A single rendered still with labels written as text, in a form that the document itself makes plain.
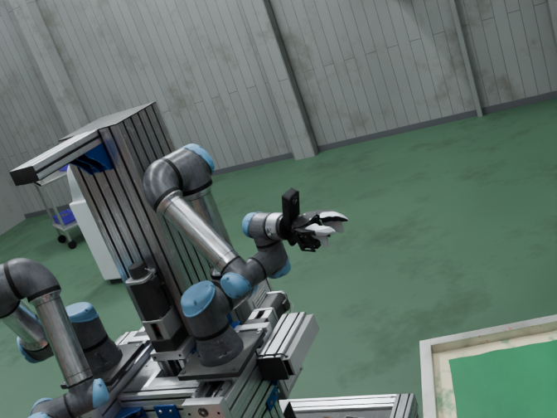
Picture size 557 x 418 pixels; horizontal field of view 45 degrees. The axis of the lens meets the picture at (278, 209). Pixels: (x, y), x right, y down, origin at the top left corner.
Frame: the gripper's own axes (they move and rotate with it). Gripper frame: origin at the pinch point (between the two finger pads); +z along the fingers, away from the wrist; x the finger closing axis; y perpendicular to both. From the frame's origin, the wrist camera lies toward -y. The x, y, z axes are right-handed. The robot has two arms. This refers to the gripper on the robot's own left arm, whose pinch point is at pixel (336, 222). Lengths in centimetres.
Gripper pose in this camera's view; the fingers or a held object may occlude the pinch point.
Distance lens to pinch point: 166.4
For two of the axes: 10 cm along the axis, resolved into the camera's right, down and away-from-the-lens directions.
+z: 6.7, 0.2, -7.4
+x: -6.2, 5.7, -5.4
